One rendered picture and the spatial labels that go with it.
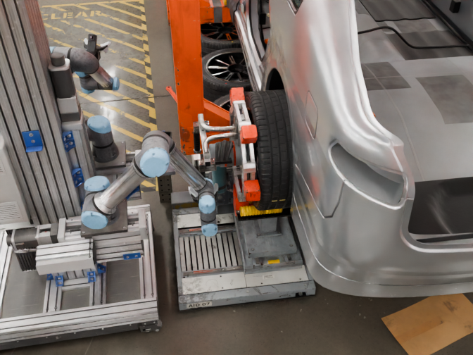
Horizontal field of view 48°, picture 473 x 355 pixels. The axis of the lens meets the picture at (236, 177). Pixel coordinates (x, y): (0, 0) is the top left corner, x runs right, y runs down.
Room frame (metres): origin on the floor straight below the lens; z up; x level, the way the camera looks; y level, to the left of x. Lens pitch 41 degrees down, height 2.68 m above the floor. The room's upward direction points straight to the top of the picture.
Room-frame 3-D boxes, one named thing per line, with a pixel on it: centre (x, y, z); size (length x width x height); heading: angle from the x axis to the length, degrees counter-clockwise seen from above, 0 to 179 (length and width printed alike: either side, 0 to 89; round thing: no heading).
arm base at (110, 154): (2.32, 0.74, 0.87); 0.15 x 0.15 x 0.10
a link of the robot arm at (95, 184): (1.83, 0.65, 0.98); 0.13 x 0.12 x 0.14; 5
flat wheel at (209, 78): (3.88, 0.01, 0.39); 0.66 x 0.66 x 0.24
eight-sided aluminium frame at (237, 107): (2.30, -0.03, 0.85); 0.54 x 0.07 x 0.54; 8
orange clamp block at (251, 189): (1.99, -0.08, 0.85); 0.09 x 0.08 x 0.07; 8
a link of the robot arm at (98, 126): (2.32, 0.75, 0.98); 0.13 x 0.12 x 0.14; 85
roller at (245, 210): (2.19, -0.14, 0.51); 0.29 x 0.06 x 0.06; 98
